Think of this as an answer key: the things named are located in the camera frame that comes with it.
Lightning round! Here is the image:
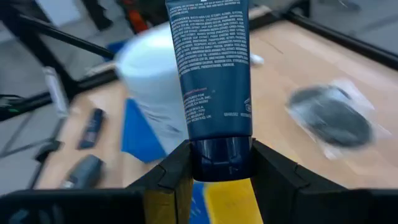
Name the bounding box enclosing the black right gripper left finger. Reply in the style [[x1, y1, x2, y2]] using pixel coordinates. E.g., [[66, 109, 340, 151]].
[[126, 139, 195, 224]]

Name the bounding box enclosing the white wipes canister yellow label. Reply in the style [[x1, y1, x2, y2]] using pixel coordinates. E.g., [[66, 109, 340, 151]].
[[114, 22, 191, 156]]

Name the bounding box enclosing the large navy blue tube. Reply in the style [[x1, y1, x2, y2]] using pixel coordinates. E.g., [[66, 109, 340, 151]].
[[165, 0, 254, 183]]

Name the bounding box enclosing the black aluminium table frame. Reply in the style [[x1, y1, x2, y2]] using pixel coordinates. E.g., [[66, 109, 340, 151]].
[[0, 0, 398, 162]]

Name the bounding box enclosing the gray body wash bottle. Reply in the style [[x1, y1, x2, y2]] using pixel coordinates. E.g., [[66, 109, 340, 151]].
[[58, 154, 106, 190]]

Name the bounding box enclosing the yellow plastic slotted basket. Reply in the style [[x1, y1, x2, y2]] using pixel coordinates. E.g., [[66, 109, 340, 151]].
[[203, 179, 264, 224]]

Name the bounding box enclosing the small navy blue tube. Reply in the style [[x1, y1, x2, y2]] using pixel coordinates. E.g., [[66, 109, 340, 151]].
[[76, 107, 106, 151]]

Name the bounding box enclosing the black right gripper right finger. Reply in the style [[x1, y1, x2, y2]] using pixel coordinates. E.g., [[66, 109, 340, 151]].
[[250, 138, 345, 224]]

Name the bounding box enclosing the silver aluminium bracket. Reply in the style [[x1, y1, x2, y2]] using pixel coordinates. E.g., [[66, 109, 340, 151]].
[[42, 65, 71, 119]]

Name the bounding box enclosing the bagged black round brush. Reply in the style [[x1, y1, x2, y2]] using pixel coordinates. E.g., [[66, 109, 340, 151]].
[[284, 77, 392, 161]]

